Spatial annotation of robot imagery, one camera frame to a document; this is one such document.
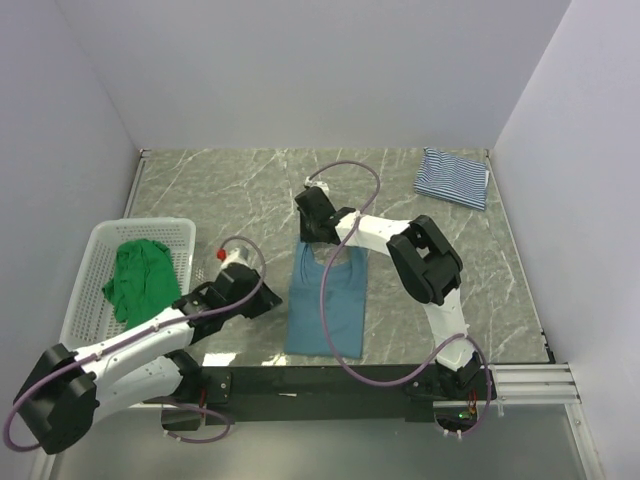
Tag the white plastic laundry basket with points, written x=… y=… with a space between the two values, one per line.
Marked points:
x=89 y=317

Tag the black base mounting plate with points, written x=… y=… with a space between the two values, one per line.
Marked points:
x=299 y=393

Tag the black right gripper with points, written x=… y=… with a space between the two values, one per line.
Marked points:
x=307 y=237

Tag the blue white striped tank top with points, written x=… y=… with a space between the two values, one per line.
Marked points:
x=448 y=177

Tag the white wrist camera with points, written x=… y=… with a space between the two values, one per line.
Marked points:
x=236 y=256
x=310 y=183

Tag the green tank top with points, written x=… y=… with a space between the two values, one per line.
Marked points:
x=143 y=284

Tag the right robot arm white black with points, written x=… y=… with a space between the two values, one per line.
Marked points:
x=429 y=269

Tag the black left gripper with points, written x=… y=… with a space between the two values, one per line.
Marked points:
x=266 y=299

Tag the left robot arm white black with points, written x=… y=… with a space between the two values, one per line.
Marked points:
x=68 y=391

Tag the teal blue tank top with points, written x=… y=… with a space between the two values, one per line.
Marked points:
x=345 y=302

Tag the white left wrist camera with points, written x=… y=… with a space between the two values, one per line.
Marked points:
x=236 y=256

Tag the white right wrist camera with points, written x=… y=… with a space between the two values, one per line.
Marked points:
x=310 y=183

